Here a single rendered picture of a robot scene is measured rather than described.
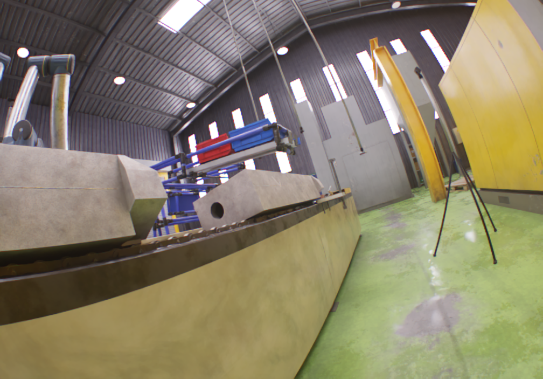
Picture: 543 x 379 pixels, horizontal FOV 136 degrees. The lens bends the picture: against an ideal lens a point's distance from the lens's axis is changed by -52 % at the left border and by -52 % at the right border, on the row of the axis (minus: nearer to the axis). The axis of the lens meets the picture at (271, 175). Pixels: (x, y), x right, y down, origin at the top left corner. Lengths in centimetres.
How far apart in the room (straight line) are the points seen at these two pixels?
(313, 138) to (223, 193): 672
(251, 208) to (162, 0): 950
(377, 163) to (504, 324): 656
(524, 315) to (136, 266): 141
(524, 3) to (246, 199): 188
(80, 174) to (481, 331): 145
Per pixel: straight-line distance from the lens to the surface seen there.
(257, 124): 134
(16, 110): 151
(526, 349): 112
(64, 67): 178
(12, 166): 50
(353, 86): 1186
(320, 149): 752
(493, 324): 126
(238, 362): 74
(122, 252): 58
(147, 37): 1077
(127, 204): 53
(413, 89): 937
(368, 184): 727
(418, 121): 524
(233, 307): 71
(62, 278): 46
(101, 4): 987
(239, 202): 100
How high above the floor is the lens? 79
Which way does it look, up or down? 9 degrees up
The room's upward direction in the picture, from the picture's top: 16 degrees counter-clockwise
